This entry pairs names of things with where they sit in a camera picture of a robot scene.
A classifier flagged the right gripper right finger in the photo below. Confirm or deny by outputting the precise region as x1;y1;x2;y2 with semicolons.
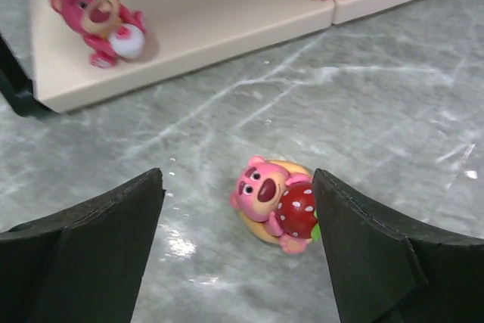
313;169;483;323

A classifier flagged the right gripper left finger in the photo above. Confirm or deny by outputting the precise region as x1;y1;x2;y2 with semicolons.
1;169;165;322

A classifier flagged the pink clover donut toy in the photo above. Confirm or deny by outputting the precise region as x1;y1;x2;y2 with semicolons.
230;156;321;253

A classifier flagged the red white fish toy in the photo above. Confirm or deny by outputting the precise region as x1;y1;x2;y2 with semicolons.
50;0;146;68

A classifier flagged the beige three-tier shelf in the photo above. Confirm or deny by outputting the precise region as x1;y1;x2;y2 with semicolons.
0;0;484;118

